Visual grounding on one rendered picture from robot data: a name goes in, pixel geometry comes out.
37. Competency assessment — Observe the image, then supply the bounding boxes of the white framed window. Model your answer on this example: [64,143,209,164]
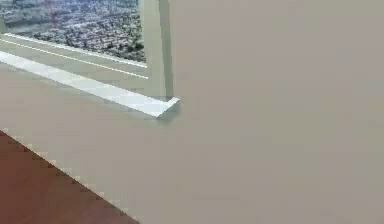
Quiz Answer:
[0,0,182,120]

